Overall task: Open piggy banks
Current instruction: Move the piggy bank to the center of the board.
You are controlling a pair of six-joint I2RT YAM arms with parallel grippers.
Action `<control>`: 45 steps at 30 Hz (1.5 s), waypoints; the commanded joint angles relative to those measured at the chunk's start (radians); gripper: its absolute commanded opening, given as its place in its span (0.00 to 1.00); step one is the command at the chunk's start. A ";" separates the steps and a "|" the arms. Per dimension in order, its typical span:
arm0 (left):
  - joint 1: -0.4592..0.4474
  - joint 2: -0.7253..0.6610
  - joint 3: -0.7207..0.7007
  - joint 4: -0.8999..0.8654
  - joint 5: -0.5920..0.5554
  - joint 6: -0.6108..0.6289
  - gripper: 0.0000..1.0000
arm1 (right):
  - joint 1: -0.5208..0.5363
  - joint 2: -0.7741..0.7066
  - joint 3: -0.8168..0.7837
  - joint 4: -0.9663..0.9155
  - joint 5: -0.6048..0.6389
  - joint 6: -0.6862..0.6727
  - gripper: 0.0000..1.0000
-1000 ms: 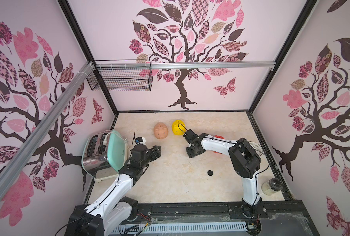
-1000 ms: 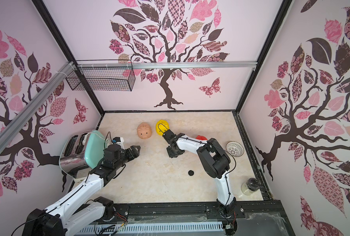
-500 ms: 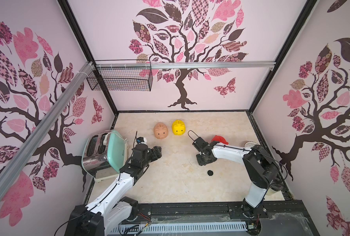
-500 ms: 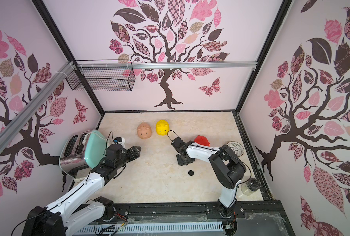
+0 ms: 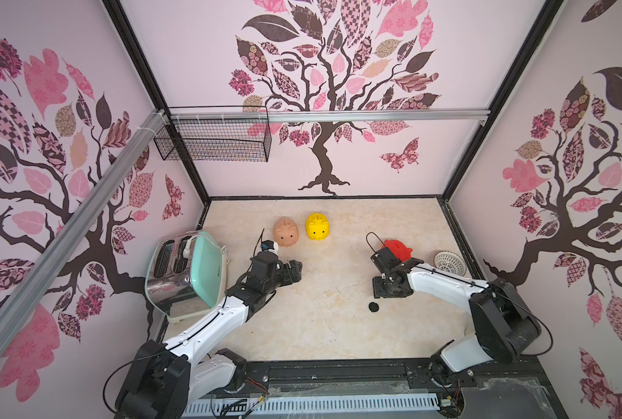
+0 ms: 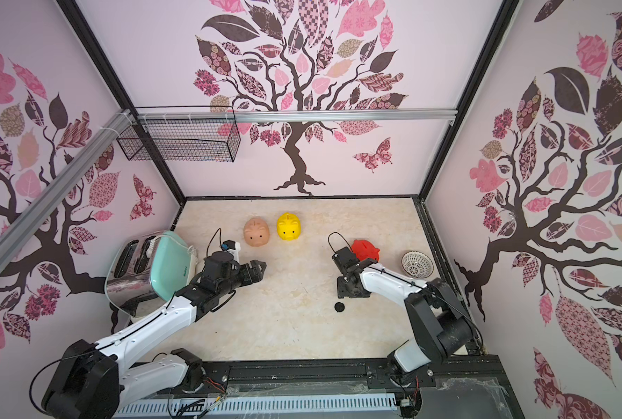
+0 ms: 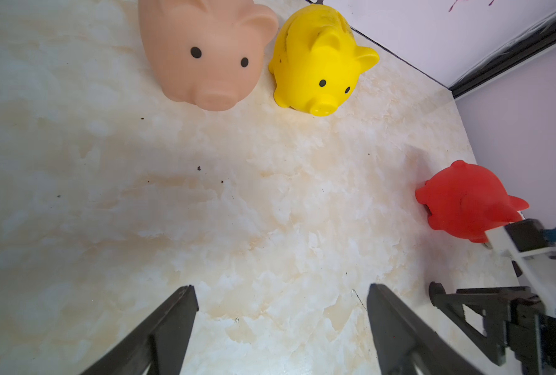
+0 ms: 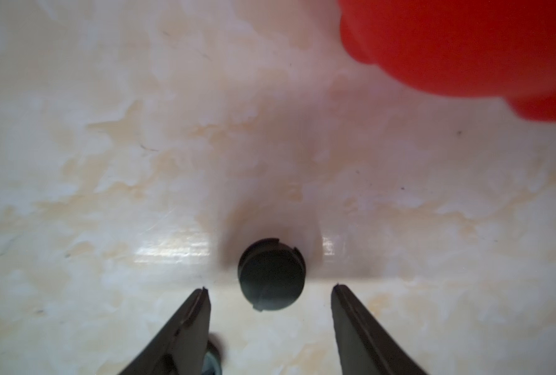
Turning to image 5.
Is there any pink piggy bank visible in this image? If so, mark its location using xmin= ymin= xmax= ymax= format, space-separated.
xmin=273 ymin=218 xmax=300 ymax=247

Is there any white slotted cable duct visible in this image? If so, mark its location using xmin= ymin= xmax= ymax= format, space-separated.
xmin=182 ymin=394 xmax=440 ymax=418

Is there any aluminium rail back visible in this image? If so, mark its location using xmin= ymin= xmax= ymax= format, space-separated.
xmin=171 ymin=108 xmax=490 ymax=123

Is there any mint green chrome toaster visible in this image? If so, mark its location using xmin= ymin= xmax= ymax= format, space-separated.
xmin=145 ymin=230 xmax=228 ymax=324

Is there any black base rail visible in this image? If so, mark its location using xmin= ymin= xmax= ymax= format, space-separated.
xmin=196 ymin=357 xmax=567 ymax=418

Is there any white sink strainer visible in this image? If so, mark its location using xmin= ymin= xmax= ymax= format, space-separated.
xmin=433 ymin=251 xmax=468 ymax=277

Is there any yellow piggy bank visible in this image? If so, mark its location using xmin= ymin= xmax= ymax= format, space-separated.
xmin=305 ymin=213 xmax=330 ymax=241

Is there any aluminium rail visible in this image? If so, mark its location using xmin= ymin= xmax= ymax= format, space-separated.
xmin=0 ymin=109 xmax=168 ymax=358
xmin=171 ymin=108 xmax=490 ymax=123

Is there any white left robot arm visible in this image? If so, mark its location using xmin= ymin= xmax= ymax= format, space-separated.
xmin=109 ymin=251 xmax=303 ymax=418

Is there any red piggy bank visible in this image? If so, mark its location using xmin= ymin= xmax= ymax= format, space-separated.
xmin=384 ymin=239 xmax=413 ymax=263

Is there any black wire basket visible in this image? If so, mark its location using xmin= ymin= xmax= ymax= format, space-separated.
xmin=154 ymin=105 xmax=273 ymax=162

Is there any aluminium rail left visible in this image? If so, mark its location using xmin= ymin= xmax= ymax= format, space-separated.
xmin=0 ymin=109 xmax=168 ymax=358

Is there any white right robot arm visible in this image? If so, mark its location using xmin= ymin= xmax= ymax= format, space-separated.
xmin=371 ymin=247 xmax=542 ymax=387

